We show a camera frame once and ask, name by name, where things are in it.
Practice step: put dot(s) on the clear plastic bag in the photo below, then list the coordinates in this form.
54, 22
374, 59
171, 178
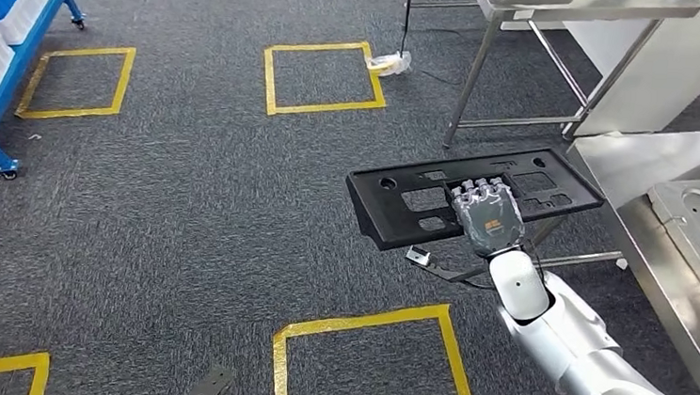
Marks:
392, 65

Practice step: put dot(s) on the stamped grey metal panel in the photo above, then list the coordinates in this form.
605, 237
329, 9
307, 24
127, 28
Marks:
698, 223

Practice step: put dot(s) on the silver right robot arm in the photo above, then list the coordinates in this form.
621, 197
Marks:
570, 345

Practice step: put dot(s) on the black robot foot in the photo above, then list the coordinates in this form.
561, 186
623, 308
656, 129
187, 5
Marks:
206, 391

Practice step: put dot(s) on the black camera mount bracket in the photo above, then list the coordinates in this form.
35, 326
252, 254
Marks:
444, 272

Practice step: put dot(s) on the thin black pole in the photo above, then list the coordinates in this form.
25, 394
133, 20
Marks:
406, 13

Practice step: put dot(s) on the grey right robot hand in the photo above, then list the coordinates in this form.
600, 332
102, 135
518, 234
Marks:
488, 222

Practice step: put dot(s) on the stainless steel table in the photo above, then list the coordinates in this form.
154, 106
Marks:
590, 7

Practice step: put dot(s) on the white panel board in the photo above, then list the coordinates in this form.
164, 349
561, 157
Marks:
679, 72

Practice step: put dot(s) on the black plastic frame part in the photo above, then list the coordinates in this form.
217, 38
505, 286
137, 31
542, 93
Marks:
373, 217

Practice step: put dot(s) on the stainless steel workbench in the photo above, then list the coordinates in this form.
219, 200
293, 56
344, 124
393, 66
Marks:
640, 163

